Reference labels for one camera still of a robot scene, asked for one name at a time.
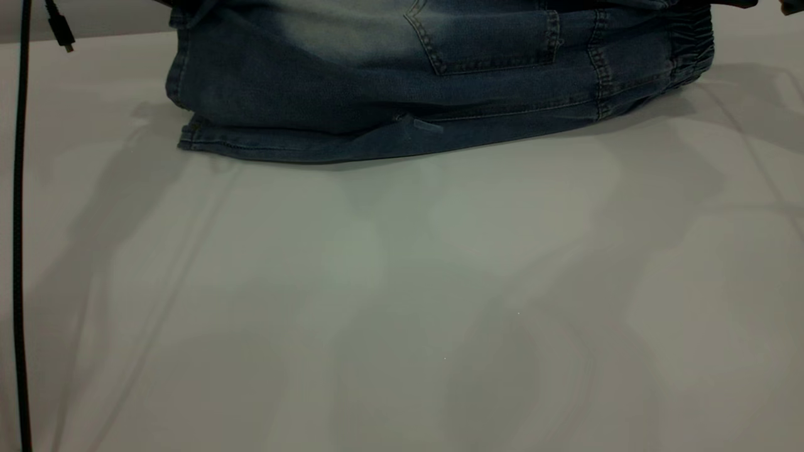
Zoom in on black USB plug cable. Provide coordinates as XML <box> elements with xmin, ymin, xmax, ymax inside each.
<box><xmin>44</xmin><ymin>0</ymin><xmax>76</xmax><ymax>54</ymax></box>

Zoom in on white tablecloth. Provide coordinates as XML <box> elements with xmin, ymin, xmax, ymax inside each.
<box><xmin>0</xmin><ymin>0</ymin><xmax>804</xmax><ymax>452</ymax></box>

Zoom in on blue denim shorts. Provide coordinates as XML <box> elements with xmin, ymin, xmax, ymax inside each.
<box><xmin>165</xmin><ymin>0</ymin><xmax>761</xmax><ymax>165</ymax></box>

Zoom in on black braided cable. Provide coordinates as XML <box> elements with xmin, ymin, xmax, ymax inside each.
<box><xmin>11</xmin><ymin>0</ymin><xmax>33</xmax><ymax>452</ymax></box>

